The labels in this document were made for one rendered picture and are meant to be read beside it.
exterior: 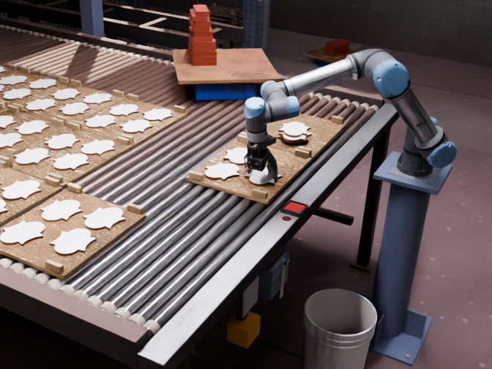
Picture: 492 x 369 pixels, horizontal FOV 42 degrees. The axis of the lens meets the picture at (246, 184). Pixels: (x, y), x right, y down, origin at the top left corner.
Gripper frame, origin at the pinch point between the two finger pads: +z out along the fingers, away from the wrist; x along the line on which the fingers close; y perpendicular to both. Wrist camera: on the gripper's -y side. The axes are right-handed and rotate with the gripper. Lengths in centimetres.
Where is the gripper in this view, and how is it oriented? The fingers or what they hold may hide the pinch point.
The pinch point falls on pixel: (263, 176)
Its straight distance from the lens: 245.9
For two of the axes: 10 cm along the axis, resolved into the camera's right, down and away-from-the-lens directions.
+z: 0.8, 7.5, 6.6
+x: 8.9, 2.5, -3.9
